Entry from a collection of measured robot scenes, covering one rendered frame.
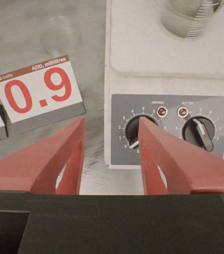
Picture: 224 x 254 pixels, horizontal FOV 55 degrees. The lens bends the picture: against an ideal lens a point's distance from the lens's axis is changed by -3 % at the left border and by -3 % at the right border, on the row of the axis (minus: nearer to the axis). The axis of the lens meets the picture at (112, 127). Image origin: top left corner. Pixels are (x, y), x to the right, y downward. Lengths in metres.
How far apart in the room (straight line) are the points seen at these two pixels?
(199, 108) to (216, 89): 0.02
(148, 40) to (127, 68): 0.03
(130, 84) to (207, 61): 0.07
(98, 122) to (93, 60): 0.08
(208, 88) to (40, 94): 0.18
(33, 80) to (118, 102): 0.11
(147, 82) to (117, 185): 0.12
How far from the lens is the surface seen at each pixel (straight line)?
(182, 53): 0.21
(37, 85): 0.27
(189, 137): 0.22
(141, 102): 0.21
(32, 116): 0.28
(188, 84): 0.22
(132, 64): 0.20
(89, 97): 0.28
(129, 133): 0.21
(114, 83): 0.21
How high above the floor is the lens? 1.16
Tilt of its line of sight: 76 degrees down
